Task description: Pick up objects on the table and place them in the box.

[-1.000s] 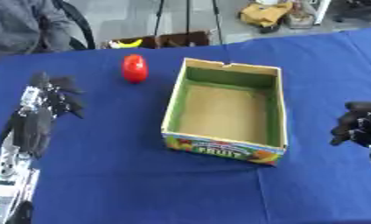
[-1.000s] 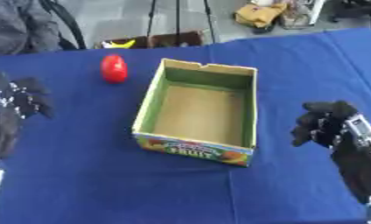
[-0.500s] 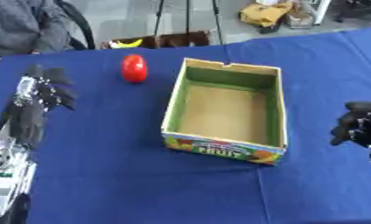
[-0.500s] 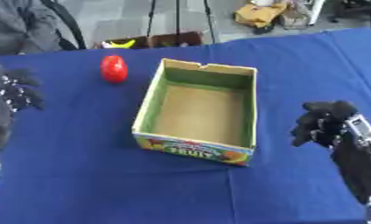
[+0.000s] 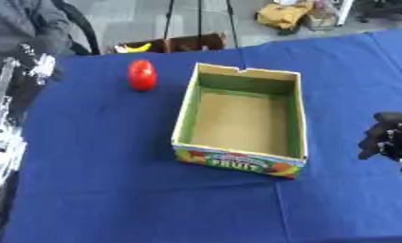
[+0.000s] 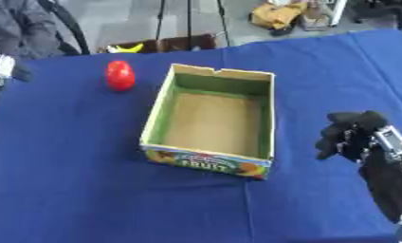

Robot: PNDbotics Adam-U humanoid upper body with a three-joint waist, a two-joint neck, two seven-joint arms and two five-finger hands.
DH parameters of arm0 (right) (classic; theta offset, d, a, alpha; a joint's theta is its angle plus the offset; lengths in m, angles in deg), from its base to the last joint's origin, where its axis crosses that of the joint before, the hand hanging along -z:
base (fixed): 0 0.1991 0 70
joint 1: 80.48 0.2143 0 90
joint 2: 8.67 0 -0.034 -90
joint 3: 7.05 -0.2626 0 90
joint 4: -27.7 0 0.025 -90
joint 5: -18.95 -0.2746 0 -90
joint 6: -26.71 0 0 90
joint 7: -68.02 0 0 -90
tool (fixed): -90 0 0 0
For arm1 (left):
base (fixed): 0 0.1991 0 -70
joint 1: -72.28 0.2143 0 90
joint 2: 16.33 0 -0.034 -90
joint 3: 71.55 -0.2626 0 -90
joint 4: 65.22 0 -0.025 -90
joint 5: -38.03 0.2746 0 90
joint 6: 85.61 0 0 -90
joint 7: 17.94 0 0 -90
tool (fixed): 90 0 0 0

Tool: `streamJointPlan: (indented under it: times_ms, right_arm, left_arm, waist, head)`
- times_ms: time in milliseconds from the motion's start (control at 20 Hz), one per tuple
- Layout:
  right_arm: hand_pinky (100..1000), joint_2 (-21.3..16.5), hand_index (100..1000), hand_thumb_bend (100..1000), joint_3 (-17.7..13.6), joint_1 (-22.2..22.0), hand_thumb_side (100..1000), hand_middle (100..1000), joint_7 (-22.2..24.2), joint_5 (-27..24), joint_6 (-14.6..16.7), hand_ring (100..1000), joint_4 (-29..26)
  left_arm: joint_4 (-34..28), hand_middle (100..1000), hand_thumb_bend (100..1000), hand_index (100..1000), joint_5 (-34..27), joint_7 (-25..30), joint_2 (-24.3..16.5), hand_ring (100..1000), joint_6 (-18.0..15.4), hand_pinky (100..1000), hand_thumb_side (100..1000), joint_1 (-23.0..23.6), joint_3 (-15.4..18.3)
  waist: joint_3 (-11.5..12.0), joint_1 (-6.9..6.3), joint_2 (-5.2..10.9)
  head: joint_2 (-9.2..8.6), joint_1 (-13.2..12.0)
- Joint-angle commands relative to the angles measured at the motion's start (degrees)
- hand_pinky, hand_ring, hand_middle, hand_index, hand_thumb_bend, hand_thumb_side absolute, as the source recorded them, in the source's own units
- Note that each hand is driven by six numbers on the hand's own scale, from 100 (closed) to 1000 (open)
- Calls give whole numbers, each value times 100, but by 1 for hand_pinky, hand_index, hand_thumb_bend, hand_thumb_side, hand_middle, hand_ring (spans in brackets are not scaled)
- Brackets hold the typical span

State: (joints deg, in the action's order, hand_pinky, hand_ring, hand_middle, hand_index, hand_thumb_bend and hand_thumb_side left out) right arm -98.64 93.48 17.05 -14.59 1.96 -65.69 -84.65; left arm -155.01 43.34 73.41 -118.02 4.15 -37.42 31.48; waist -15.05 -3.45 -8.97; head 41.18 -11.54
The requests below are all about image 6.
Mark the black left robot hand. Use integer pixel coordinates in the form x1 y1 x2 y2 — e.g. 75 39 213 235
0 46 35 107

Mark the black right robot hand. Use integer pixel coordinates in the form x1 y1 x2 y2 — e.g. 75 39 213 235
314 109 402 223

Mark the cardboard box with green inside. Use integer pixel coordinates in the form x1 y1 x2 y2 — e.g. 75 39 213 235
137 63 278 180

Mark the brown cardboard box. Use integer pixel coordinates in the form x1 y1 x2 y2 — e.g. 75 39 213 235
96 32 220 54

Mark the person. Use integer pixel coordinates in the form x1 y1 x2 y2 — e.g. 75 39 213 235
0 0 67 61

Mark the black chair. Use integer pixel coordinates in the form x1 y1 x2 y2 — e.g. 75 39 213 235
36 0 94 57

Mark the yellow toy banana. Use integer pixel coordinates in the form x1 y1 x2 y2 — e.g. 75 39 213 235
106 43 147 54

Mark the dark chair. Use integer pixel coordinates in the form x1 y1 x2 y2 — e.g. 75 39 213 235
348 0 402 31

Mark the white furniture leg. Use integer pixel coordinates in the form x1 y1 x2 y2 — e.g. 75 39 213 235
327 0 351 28

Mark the yellow bag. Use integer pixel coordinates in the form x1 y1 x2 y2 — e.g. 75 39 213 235
247 1 311 31

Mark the black tripod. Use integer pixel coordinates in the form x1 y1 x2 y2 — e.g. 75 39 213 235
153 0 234 51

